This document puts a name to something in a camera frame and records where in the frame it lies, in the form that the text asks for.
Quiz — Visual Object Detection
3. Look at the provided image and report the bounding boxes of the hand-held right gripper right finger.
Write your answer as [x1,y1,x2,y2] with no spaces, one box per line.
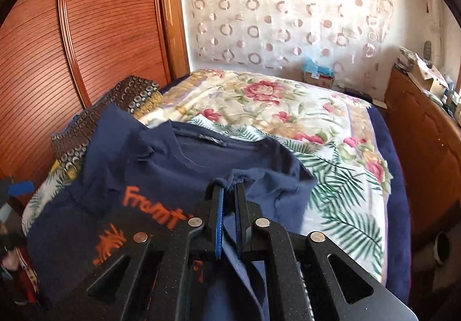
[234,180,418,321]

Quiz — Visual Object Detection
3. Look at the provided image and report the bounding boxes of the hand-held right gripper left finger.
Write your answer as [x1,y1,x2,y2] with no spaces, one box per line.
[50,180,227,321]

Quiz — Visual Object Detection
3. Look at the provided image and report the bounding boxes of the navy t-shirt with orange print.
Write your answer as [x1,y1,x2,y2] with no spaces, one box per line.
[25,105,318,321]

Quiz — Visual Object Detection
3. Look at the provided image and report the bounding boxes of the palm leaf bedsheet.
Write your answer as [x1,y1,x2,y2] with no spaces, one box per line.
[22,118,390,286]

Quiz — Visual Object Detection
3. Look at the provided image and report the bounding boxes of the floral bedsheet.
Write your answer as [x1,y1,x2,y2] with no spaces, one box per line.
[139,69,394,195]

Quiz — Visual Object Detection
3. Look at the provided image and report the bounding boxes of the navy blanket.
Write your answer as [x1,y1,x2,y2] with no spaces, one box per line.
[340,89,414,304]

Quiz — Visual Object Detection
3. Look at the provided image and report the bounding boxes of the cardboard box with blue packet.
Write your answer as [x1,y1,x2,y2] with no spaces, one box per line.
[302,57,336,89]

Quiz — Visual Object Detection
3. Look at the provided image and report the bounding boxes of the wooden cabinet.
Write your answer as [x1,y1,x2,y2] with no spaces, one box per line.
[383,66,461,239]

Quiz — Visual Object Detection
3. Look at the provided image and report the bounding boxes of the white bowl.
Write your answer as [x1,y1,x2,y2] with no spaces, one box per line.
[433,231,451,266]

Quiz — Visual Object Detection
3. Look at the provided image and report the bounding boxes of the person's dark clothing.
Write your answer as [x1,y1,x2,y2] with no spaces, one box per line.
[0,220,49,309]

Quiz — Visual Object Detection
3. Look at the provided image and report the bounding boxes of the circle-patterned sheer curtain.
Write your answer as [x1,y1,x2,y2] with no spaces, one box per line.
[180,0,397,81]

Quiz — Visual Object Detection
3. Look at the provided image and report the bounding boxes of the wooden slatted wardrobe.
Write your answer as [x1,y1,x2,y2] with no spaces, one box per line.
[0,0,191,181]

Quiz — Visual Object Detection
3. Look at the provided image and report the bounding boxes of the open cardboard box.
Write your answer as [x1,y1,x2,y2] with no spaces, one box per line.
[410,53,449,91]

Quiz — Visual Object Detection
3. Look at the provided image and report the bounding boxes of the lace window curtain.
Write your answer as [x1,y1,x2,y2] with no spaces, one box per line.
[413,0,443,35]

